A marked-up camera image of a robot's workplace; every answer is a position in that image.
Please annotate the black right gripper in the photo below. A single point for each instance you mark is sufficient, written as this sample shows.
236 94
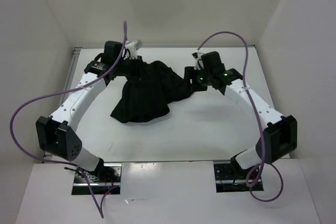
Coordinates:
190 73

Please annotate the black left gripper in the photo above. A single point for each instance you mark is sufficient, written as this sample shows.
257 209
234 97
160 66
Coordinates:
137 63

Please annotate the black pleated skirt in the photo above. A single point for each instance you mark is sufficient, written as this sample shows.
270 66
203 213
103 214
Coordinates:
148 98

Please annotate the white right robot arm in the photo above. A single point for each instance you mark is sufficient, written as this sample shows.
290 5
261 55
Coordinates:
279 132

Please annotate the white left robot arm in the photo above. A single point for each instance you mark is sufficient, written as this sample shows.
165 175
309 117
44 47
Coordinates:
57 133

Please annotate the white front cover board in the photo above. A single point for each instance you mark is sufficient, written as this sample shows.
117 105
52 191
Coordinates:
182 192

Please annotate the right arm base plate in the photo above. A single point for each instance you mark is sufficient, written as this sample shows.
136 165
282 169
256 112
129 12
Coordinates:
228 181

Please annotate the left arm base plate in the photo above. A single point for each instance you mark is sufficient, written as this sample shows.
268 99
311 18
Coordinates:
100 186

